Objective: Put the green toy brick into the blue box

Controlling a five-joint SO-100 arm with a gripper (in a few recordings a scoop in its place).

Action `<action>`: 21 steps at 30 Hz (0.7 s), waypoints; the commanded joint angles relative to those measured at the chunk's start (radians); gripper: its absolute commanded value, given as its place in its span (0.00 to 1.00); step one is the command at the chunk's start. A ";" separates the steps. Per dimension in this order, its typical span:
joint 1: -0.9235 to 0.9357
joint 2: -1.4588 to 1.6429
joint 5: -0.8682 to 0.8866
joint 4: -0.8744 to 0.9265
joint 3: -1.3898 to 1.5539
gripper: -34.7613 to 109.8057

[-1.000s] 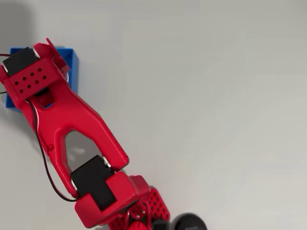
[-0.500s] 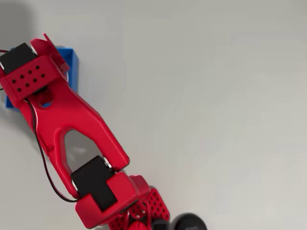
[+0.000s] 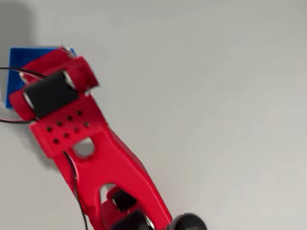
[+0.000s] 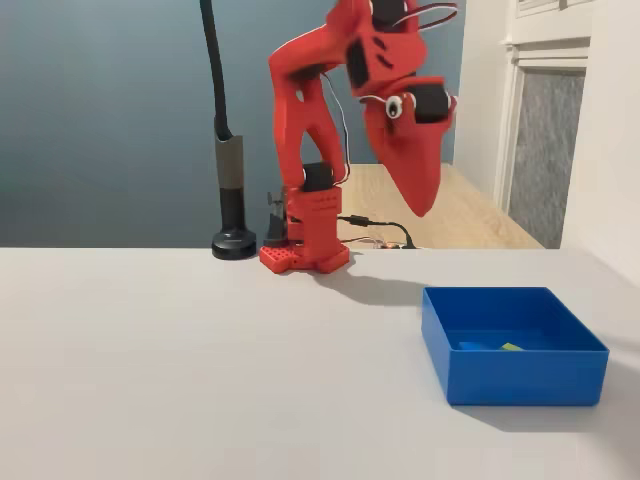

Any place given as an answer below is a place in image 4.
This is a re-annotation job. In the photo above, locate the light wooden table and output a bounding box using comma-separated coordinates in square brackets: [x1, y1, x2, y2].
[339, 163, 547, 250]

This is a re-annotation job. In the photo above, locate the small circuit board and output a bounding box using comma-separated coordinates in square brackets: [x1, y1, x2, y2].
[349, 237, 407, 251]

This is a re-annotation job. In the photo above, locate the black power cable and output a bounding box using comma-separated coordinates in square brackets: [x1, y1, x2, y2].
[337, 214, 419, 250]

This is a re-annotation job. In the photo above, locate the black gooseneck stand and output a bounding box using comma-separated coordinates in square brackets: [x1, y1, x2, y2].
[198, 0, 258, 261]

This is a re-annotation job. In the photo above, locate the red white servo cable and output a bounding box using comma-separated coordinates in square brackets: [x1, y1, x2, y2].
[394, 1, 459, 33]
[319, 71, 353, 186]

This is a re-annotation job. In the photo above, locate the blue plastic bin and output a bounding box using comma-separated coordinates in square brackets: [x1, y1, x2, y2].
[420, 285, 611, 408]

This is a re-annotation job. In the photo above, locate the white door frame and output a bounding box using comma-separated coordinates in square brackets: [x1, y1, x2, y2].
[492, 0, 594, 250]

